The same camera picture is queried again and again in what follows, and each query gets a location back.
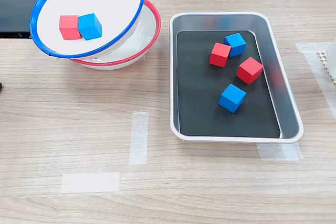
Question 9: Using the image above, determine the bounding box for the red cube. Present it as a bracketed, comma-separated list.
[58, 15, 82, 41]
[209, 42, 233, 68]
[236, 57, 265, 86]

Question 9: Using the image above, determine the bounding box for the blue cube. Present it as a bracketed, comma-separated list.
[224, 33, 247, 58]
[78, 13, 103, 41]
[218, 83, 247, 114]

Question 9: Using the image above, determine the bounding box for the white plate red rim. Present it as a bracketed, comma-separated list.
[68, 0, 162, 71]

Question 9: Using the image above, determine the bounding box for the black mat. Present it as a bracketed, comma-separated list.
[176, 30, 282, 139]

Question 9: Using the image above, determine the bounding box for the black flat device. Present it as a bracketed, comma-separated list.
[0, 0, 57, 39]

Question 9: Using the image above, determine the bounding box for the steel tray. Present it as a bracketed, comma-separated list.
[169, 11, 305, 144]

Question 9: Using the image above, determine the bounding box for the white tape strip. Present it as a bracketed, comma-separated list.
[257, 142, 305, 162]
[60, 172, 120, 193]
[128, 112, 149, 166]

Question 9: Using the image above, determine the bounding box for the wide white tape patch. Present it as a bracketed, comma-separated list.
[295, 42, 336, 121]

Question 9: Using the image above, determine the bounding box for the pale perforated plate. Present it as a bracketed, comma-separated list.
[317, 50, 336, 89]

